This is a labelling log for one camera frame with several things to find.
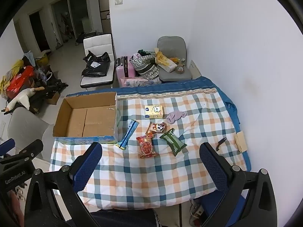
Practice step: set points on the black plastic bag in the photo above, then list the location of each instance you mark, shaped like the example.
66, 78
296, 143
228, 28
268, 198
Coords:
95, 67

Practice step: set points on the tape roll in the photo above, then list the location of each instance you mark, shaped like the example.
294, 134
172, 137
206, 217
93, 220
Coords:
180, 70

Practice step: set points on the patterned tote bag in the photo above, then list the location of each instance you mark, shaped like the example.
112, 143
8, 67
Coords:
144, 63

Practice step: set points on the yellow white plastic bag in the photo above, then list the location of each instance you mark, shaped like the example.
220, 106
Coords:
165, 63

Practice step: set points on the white light switch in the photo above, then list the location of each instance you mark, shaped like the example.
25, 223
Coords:
118, 1

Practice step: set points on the beige card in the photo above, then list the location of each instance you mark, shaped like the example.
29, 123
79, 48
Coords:
241, 141

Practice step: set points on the long blue packet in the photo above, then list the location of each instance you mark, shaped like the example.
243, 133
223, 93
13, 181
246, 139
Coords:
127, 133

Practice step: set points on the red snack packet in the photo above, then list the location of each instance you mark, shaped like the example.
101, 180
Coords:
146, 146

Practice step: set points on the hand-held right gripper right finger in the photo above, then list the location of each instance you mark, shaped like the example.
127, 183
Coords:
213, 167

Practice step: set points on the small cardboard box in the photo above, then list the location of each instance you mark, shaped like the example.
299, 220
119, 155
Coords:
53, 99

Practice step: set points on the red plastic bag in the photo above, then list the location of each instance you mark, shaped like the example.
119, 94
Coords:
20, 79

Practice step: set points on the yellow cloth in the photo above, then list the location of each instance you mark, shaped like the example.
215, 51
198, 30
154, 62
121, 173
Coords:
16, 65

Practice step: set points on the pink plastic packet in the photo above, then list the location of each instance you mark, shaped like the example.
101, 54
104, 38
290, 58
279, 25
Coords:
174, 117

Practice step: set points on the white padded chair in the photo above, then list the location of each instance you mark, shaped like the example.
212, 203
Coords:
98, 41

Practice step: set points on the pink printed bag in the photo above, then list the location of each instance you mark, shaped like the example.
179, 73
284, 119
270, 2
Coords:
135, 82

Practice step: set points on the panda print snack packet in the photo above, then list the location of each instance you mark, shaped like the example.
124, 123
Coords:
156, 127

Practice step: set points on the person's dark pants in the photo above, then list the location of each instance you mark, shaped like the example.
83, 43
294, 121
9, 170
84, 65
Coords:
123, 218

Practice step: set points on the white board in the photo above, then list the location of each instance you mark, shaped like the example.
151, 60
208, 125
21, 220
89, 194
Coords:
195, 69

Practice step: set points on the light blue cloth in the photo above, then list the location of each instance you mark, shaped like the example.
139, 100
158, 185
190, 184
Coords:
28, 56

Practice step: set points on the yellow snack box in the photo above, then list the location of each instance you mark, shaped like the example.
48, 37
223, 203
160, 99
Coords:
153, 112

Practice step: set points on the white goose plush toy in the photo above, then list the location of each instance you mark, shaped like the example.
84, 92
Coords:
22, 98

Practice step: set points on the green snack packet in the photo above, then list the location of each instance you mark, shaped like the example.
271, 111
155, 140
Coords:
172, 141

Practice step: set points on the black clip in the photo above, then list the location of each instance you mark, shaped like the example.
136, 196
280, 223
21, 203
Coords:
221, 143

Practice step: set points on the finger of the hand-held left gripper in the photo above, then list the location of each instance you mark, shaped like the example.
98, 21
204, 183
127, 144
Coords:
7, 146
26, 150

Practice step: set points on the pink suitcase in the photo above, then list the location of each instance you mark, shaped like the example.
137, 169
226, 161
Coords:
129, 69

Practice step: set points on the grey shell chair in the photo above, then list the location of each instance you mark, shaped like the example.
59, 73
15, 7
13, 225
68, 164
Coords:
26, 125

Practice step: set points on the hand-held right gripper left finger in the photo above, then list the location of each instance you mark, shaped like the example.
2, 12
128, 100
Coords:
87, 167

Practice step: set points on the black folding stand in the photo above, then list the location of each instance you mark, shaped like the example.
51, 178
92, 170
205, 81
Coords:
49, 87

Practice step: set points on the black backpack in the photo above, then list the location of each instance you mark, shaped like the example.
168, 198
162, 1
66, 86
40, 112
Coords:
81, 39

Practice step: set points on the plaid blanket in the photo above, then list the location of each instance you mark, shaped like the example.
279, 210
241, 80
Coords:
142, 177

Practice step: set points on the grey cushioned chair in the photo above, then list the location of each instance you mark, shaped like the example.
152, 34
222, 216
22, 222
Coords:
171, 45

